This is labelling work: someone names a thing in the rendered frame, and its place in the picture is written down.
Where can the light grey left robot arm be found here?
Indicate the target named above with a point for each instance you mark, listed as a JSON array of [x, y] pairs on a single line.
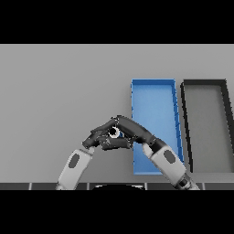
[[73, 167]]

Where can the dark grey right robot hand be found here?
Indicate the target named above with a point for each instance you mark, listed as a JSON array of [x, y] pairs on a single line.
[[134, 131]]

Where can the blue bin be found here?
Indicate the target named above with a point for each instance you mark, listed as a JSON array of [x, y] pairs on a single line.
[[155, 122]]

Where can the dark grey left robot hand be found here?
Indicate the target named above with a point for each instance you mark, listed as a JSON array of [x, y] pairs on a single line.
[[96, 140]]

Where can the dark grey bin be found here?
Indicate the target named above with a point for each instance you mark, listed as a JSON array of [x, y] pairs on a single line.
[[207, 128]]

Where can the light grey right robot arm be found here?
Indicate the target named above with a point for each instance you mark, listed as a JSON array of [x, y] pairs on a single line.
[[170, 166]]

